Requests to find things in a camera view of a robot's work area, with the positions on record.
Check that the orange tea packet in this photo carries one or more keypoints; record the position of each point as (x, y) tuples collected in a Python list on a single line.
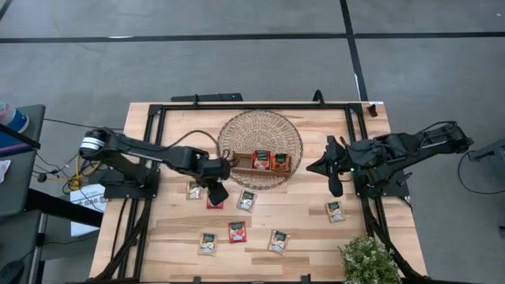
[(281, 162)]

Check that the black support beam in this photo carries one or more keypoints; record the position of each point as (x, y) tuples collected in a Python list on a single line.
[(59, 207)]

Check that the white paper sheet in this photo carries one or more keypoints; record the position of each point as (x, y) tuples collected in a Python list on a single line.
[(88, 195)]

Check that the black power plug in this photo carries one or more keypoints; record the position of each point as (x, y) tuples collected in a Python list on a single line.
[(41, 177)]

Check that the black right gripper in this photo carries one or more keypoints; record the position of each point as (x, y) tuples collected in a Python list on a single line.
[(357, 161)]

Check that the white red printed paper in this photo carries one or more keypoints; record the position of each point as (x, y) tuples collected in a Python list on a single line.
[(4, 169)]

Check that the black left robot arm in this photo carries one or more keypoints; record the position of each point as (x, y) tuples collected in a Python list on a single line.
[(134, 148)]

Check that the grey metal stand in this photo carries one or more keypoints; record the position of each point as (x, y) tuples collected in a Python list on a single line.
[(491, 150)]

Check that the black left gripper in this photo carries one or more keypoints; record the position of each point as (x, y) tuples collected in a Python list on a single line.
[(209, 167)]

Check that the blue cup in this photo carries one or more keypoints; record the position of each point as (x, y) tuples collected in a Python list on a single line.
[(13, 118)]

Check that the round woven placemat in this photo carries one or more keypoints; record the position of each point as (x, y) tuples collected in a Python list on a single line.
[(258, 130)]

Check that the small black bracket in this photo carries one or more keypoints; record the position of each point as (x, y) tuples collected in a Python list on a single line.
[(372, 110)]

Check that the black computer mouse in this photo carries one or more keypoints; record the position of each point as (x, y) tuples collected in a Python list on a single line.
[(10, 272)]

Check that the wooden tea box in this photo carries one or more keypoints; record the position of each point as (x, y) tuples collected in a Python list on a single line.
[(241, 161)]

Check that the black aluminium table frame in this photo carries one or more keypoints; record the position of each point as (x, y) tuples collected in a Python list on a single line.
[(276, 106)]

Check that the black bar-shaped device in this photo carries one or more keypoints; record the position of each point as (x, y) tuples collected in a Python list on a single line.
[(205, 98)]

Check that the green artificial plant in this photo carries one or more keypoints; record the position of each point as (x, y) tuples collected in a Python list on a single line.
[(369, 260)]

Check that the black curved clamp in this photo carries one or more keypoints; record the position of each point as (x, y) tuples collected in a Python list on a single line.
[(319, 91)]

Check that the red tea packet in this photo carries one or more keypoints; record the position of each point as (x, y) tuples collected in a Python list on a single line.
[(237, 232), (211, 205), (262, 160)]

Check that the grey side table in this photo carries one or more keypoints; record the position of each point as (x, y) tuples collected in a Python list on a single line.
[(23, 185)]

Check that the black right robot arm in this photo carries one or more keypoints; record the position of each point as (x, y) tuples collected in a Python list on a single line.
[(414, 146)]

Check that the black table-edge bracket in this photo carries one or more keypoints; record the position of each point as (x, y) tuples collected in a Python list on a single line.
[(305, 279), (196, 280)]

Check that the dark blue box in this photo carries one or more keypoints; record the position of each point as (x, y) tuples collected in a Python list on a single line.
[(12, 144)]

